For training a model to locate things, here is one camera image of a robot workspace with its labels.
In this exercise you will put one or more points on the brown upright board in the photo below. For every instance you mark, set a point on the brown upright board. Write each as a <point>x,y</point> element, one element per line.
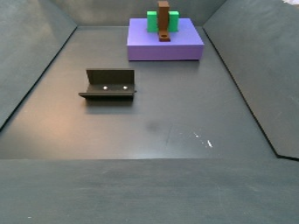
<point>163,21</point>

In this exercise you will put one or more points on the green U-shaped block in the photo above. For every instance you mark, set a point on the green U-shaped block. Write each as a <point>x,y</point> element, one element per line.
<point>155,22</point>

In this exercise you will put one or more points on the black angled holder bracket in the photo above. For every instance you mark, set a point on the black angled holder bracket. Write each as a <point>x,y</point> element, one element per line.
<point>109,83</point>

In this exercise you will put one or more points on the purple base block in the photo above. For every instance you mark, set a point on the purple base block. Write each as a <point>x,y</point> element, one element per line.
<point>144,47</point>

